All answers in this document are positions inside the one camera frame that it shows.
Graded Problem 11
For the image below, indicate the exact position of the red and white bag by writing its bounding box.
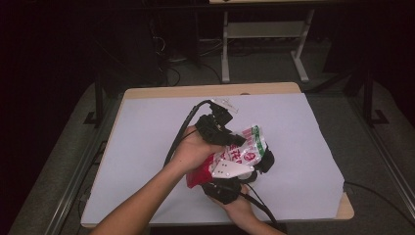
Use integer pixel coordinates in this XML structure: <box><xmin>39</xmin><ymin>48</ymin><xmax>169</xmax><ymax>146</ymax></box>
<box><xmin>185</xmin><ymin>124</ymin><xmax>267</xmax><ymax>190</ymax></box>

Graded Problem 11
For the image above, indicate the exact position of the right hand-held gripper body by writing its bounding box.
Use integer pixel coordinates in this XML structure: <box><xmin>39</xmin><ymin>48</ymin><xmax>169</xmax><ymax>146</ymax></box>
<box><xmin>201</xmin><ymin>158</ymin><xmax>255</xmax><ymax>206</ymax></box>

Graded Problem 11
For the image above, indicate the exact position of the person's left hand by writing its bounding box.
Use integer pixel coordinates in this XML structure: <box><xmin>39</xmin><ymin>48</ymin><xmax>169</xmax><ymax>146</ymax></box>
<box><xmin>168</xmin><ymin>124</ymin><xmax>227</xmax><ymax>174</ymax></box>

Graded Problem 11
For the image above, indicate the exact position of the white metal desk frame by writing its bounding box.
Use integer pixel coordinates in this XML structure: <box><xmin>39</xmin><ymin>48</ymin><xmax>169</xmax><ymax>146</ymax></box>
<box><xmin>208</xmin><ymin>0</ymin><xmax>316</xmax><ymax>84</ymax></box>

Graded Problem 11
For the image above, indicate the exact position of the tangle of background cables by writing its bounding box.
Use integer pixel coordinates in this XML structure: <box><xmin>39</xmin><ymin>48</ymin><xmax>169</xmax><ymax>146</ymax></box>
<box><xmin>149</xmin><ymin>18</ymin><xmax>223</xmax><ymax>88</ymax></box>

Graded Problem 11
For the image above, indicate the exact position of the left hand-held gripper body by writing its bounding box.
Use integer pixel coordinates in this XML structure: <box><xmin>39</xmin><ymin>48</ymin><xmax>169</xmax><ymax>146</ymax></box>
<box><xmin>194</xmin><ymin>97</ymin><xmax>240</xmax><ymax>146</ymax></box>

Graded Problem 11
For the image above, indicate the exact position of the hand-held gripper cable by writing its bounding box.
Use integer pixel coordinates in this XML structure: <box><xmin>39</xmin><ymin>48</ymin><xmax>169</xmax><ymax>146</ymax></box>
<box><xmin>162</xmin><ymin>99</ymin><xmax>213</xmax><ymax>168</ymax></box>
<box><xmin>239</xmin><ymin>181</ymin><xmax>282</xmax><ymax>227</ymax></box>

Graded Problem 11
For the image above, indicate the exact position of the right hand-held gripper cable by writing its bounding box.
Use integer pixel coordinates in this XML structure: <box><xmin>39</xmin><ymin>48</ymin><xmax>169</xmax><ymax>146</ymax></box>
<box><xmin>239</xmin><ymin>181</ymin><xmax>282</xmax><ymax>227</ymax></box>

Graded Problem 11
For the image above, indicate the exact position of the clear jar with black lid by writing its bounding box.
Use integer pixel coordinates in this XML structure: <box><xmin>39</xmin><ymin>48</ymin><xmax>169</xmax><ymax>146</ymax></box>
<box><xmin>239</xmin><ymin>144</ymin><xmax>276</xmax><ymax>184</ymax></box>

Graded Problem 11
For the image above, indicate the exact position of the black metal stand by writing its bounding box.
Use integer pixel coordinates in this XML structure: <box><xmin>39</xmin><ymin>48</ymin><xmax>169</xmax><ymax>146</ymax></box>
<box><xmin>345</xmin><ymin>66</ymin><xmax>391</xmax><ymax>127</ymax></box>
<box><xmin>82</xmin><ymin>72</ymin><xmax>106</xmax><ymax>127</ymax></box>

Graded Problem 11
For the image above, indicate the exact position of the person's right hand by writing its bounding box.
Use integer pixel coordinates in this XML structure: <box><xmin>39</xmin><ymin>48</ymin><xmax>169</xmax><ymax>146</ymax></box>
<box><xmin>209</xmin><ymin>183</ymin><xmax>259</xmax><ymax>223</ymax></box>

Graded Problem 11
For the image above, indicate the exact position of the black floor cable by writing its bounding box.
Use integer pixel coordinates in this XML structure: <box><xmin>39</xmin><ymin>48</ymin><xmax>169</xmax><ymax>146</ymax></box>
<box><xmin>343</xmin><ymin>181</ymin><xmax>415</xmax><ymax>227</ymax></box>

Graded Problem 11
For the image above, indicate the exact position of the metal floor rail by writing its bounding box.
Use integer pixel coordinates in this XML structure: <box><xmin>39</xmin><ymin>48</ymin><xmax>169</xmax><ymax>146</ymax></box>
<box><xmin>346</xmin><ymin>94</ymin><xmax>415</xmax><ymax>212</ymax></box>
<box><xmin>44</xmin><ymin>97</ymin><xmax>114</xmax><ymax>235</ymax></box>

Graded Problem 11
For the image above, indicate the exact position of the left hand-held gripper cable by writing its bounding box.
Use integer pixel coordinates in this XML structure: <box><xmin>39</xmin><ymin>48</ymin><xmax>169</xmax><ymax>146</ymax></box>
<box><xmin>162</xmin><ymin>99</ymin><xmax>213</xmax><ymax>168</ymax></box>

